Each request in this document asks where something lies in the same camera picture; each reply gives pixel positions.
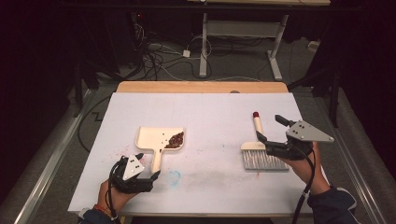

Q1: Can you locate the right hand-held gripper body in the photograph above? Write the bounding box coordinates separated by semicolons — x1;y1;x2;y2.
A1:
265;119;335;161

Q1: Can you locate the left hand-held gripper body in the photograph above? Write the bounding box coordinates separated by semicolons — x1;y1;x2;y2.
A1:
109;153;155;195

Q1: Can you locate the cream dustpan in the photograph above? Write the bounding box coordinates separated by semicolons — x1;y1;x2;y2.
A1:
134;125;187;175

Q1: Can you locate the cream brush with red-tipped handle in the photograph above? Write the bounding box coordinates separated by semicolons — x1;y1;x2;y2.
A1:
240;111;290;172

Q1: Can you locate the pile of red-brown crumbs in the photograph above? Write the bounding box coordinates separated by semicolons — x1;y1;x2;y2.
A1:
163;131;186;149

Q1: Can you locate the person's left hand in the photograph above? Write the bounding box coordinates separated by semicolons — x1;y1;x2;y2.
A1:
96;178;140;217

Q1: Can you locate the person's right hand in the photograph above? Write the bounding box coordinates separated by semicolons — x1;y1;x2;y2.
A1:
279;141;332;196

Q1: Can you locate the orange wristband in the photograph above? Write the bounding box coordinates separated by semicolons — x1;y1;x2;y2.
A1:
92;203;114;218

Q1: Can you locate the black metal stand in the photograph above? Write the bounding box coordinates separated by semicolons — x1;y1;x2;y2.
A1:
288;60;342;129
72;60;86;119

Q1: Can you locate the white table cover sheet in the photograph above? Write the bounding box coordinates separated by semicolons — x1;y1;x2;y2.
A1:
67;91;329;217

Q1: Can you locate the white floor box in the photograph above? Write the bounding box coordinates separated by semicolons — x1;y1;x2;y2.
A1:
307;40;321;53

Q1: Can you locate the left hand-held gripper cable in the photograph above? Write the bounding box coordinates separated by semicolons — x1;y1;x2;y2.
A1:
106;158;123;223

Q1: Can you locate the hand-held gripper cable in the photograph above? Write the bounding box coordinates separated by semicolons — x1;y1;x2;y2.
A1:
291;145;318;224
106;158;123;223

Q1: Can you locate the right hand-held gripper cable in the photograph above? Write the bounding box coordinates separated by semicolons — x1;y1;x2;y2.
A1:
291;145;318;224

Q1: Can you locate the white floor cable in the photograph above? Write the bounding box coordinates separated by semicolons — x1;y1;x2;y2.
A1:
157;63;264;83

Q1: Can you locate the black floor cable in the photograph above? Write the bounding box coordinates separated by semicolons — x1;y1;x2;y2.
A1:
77;95;112;154

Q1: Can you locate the metal floor rail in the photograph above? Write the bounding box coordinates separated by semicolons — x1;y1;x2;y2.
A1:
13;89;98;224
311;91;389;224

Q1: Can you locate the tangle of black cables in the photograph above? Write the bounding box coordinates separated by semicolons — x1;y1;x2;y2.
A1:
132;22;214;82

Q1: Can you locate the white desk frame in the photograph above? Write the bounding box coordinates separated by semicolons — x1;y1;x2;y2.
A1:
186;0;332;82

